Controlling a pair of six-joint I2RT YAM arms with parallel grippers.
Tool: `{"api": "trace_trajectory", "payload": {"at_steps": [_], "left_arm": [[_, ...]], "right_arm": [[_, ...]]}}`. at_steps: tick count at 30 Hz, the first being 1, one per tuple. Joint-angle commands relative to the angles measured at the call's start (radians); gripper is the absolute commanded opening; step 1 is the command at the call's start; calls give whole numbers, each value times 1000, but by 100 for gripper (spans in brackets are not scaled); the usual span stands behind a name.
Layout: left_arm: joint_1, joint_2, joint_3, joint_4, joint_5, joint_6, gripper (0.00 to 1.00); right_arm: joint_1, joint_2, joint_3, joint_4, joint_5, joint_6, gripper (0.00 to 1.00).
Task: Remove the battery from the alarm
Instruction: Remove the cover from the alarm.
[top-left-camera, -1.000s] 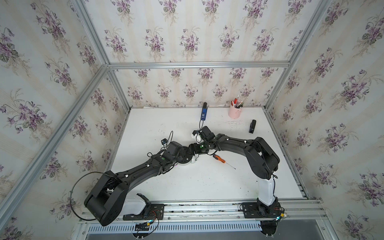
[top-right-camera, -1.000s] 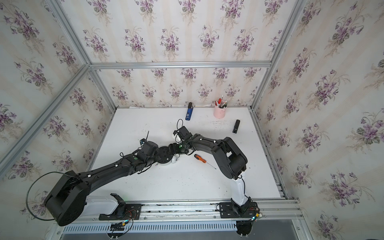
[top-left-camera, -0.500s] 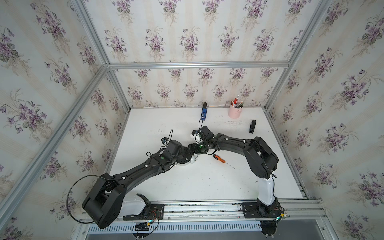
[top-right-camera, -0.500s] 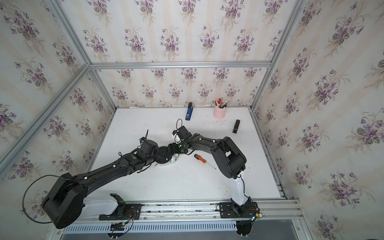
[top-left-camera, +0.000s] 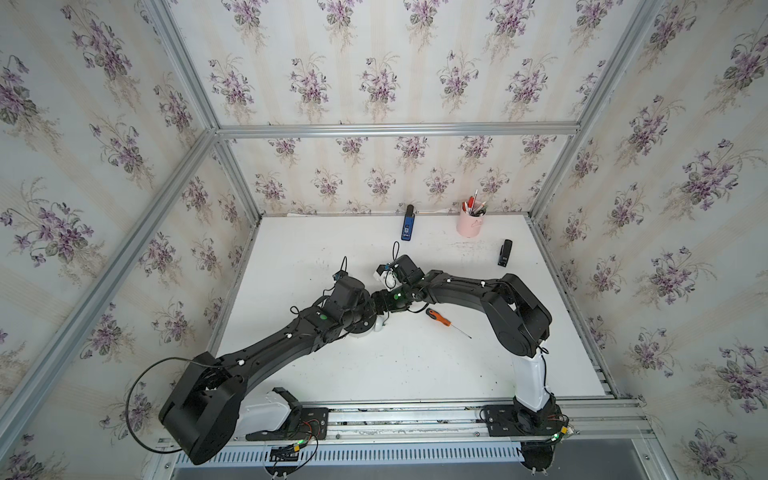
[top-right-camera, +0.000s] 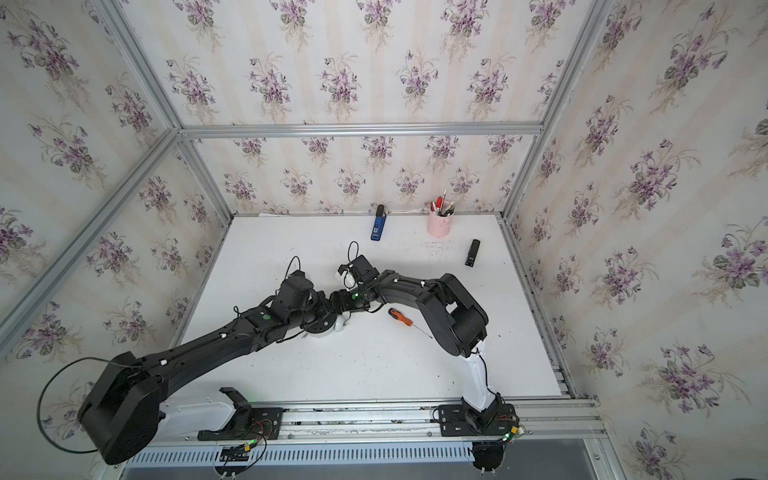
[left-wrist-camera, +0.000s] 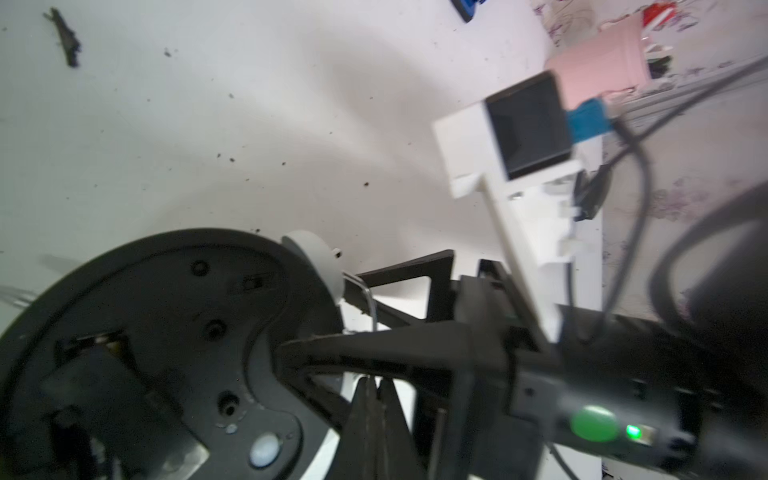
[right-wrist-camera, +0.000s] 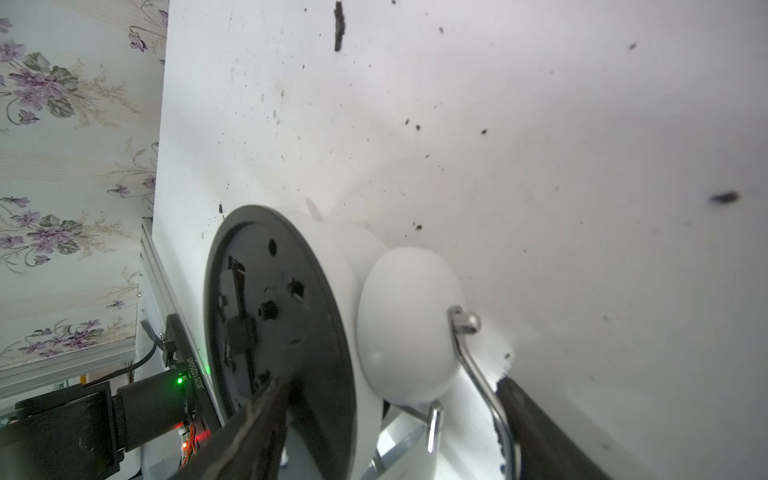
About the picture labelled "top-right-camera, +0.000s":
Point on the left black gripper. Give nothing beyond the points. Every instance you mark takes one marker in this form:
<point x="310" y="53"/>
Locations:
<point x="320" y="300"/>

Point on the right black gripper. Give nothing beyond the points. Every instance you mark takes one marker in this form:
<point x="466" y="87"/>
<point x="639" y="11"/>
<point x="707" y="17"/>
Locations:
<point x="341" y="299"/>

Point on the white twin bell alarm clock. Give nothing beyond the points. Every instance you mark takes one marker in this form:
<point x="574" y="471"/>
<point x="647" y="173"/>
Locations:
<point x="326" y="326"/>

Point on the orange handled screwdriver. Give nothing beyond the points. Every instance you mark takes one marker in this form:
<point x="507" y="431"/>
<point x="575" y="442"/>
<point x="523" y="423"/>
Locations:
<point x="403" y="319"/>

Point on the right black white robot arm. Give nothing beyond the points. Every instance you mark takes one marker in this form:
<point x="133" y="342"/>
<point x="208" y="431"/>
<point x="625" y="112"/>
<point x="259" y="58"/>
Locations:
<point x="455" y="321"/>

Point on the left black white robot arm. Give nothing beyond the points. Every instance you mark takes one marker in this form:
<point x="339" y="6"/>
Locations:
<point x="122" y="412"/>

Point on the blue black stapler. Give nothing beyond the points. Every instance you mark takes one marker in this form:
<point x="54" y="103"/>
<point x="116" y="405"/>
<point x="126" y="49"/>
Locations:
<point x="379" y="223"/>

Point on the pink pen cup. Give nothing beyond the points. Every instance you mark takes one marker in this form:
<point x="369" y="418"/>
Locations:
<point x="439" y="223"/>

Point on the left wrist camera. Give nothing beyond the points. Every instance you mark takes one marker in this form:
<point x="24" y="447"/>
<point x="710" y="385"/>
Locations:
<point x="293" y="297"/>

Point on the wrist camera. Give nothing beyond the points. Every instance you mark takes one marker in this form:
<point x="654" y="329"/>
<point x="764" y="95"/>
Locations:
<point x="293" y="297"/>
<point x="357" y="272"/>

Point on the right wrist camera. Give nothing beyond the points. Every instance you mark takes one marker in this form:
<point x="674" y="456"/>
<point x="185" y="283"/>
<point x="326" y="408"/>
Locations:
<point x="357" y="272"/>

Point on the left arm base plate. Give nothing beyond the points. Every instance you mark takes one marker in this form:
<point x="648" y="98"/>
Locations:
<point x="247" y="424"/>

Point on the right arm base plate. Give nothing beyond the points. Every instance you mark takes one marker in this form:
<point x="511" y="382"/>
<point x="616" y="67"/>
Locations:
<point x="461" y="420"/>

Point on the aluminium mounting rail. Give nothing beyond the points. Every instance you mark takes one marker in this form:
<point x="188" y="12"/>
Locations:
<point x="372" y="421"/>

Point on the aluminium frame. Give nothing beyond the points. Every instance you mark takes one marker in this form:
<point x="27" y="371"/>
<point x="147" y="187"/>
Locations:
<point x="87" y="120"/>

